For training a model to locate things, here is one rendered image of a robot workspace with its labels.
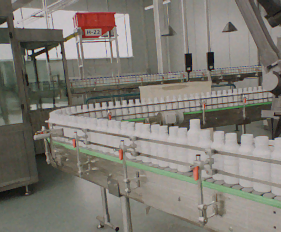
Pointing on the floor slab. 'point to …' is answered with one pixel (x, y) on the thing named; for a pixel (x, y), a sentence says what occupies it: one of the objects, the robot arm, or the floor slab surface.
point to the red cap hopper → (81, 19)
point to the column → (160, 36)
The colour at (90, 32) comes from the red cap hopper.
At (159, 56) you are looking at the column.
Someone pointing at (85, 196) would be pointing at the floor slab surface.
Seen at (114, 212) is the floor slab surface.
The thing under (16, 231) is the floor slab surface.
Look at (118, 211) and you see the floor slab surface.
